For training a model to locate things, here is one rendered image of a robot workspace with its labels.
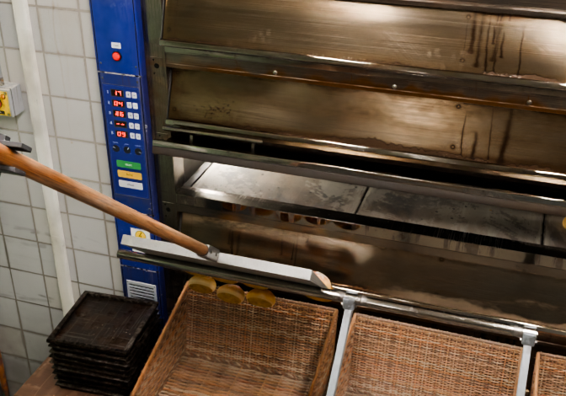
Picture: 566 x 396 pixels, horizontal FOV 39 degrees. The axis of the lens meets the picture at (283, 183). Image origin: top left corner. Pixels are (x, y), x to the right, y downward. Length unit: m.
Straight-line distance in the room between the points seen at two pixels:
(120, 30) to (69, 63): 0.26
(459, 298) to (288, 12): 1.03
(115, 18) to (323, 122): 0.71
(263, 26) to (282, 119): 0.29
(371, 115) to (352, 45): 0.22
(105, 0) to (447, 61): 1.04
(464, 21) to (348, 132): 0.47
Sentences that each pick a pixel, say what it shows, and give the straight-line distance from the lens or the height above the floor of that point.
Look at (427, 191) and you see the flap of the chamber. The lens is 2.26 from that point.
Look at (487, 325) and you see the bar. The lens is 2.19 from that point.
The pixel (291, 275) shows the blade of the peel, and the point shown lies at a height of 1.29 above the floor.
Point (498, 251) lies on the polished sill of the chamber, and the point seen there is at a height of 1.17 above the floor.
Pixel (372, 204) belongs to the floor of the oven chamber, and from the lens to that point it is 2.65.
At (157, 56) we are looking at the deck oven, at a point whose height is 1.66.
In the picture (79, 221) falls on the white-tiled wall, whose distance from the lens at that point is 2.99.
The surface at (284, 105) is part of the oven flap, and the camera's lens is 2.43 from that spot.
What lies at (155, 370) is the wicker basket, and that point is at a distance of 2.73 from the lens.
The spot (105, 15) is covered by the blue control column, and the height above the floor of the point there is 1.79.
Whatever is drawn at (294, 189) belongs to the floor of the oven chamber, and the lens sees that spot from 2.72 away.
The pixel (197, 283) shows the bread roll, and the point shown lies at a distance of 2.71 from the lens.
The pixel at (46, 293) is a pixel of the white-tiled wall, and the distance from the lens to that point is 3.29.
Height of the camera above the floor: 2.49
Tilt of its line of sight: 28 degrees down
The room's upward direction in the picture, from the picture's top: straight up
